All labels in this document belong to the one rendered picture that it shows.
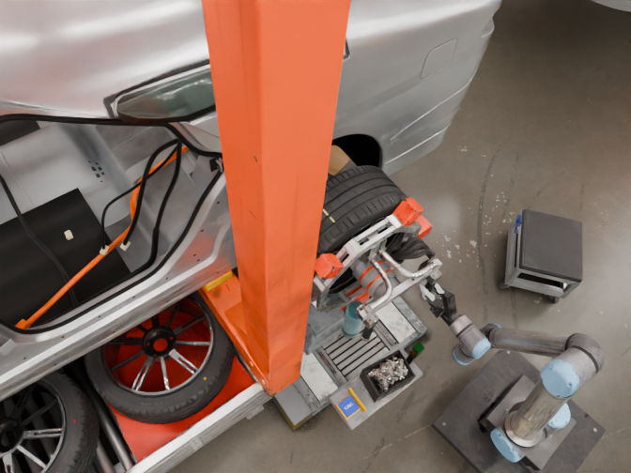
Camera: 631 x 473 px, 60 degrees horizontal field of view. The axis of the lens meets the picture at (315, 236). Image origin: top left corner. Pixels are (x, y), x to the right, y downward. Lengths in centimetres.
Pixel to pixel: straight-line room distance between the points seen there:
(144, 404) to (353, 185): 130
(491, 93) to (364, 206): 250
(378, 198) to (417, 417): 136
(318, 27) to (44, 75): 91
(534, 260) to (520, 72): 192
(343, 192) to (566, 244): 163
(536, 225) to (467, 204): 56
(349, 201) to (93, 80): 105
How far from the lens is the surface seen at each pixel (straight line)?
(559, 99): 467
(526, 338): 234
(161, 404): 256
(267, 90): 84
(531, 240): 333
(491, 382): 294
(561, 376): 201
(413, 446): 307
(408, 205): 221
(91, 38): 162
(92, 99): 158
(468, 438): 284
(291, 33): 80
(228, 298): 249
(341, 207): 215
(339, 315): 296
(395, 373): 253
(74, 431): 263
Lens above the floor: 295
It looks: 60 degrees down
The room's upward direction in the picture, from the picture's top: 7 degrees clockwise
